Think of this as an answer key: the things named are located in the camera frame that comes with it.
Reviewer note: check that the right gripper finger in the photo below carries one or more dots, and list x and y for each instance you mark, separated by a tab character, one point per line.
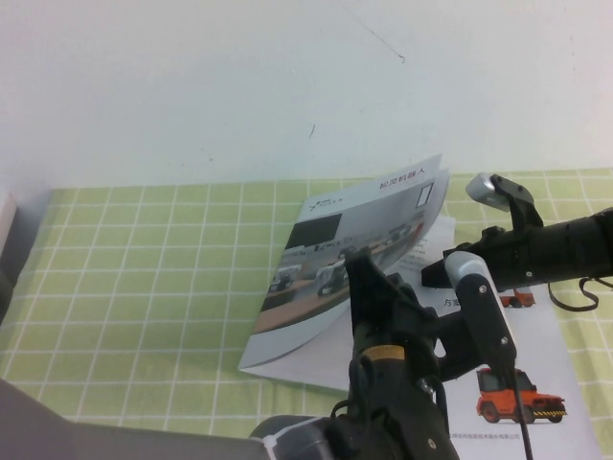
438	277

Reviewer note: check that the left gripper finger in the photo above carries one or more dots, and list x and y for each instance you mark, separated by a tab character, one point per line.
366	287

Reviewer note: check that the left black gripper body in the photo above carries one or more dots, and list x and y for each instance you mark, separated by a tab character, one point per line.
397	330

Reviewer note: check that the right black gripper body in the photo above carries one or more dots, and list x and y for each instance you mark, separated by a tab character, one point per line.
517	259

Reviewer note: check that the AgileX robot brochure book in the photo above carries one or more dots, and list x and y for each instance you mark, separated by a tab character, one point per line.
311	297

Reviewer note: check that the right black Piper robot arm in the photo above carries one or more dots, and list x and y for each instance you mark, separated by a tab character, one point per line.
574	244

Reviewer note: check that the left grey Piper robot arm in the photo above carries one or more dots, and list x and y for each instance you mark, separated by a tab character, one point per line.
143	431

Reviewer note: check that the white zip tie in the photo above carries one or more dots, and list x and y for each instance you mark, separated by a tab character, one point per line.
268	440

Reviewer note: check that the green checked tablecloth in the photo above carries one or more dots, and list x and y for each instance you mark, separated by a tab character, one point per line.
143	287

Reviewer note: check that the white panel with dark side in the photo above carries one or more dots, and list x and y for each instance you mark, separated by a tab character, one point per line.
6	220

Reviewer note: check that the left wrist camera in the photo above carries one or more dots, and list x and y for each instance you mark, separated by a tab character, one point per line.
483	306

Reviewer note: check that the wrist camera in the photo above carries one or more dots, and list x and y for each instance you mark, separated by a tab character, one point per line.
483	306
483	191

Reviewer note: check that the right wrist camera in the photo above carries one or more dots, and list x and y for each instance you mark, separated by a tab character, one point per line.
483	191

